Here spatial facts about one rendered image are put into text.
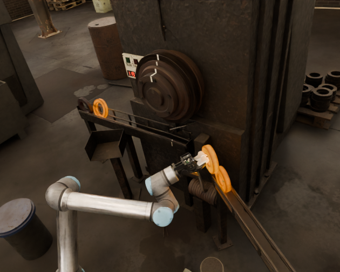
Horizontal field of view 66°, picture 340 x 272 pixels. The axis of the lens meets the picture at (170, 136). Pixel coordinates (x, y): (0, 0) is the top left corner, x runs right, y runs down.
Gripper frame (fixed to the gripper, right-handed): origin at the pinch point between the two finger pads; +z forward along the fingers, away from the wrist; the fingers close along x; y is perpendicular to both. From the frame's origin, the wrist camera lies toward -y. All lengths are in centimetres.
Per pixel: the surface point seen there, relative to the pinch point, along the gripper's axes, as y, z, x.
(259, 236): -27.2, 1.6, -37.0
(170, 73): 34, 4, 39
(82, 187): -63, -118, 103
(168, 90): 27.8, -1.6, 33.2
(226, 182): -18.7, 1.5, -6.1
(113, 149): -17, -59, 70
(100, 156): -15, -70, 68
